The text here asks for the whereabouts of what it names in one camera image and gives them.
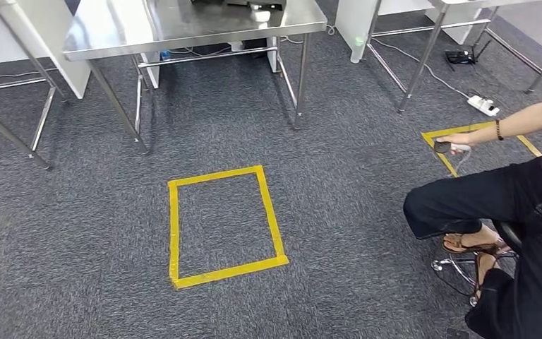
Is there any black and white handheld controller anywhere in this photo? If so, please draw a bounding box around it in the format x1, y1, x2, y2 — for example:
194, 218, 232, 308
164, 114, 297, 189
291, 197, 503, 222
433, 140, 472, 155

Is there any steel frame table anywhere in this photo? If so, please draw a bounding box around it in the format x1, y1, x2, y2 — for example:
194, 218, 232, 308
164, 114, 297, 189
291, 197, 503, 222
366, 0, 542, 113
0, 0, 68, 172

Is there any white floor cable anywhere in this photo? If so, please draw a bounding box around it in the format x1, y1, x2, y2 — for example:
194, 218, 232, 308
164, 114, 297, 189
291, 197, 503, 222
373, 38, 472, 100
0, 65, 60, 79

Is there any person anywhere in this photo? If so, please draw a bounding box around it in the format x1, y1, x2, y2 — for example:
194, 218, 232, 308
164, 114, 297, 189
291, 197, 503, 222
402, 91, 542, 339

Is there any stainless steel workbench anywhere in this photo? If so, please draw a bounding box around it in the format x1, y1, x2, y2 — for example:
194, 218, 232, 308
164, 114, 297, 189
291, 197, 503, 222
62, 0, 328, 155

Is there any black stool with chrome base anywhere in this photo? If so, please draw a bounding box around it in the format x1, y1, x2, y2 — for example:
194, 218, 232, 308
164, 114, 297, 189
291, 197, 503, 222
431, 220, 524, 310

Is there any white power strip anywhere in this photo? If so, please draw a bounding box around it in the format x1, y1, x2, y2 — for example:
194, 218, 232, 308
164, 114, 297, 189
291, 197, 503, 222
467, 95, 501, 117

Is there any white panel table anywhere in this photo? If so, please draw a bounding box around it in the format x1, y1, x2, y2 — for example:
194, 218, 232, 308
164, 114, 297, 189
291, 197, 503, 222
335, 0, 482, 64
0, 0, 92, 100

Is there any black router with antennas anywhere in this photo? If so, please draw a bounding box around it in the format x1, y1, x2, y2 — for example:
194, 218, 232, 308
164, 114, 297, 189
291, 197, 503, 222
445, 40, 493, 71

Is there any person's hand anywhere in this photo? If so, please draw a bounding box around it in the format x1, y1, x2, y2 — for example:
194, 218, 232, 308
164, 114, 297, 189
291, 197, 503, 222
437, 132, 476, 148

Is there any yellow floor tape square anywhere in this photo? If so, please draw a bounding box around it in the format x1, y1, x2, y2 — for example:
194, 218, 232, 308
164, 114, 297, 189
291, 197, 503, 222
421, 120, 542, 179
167, 165, 289, 290

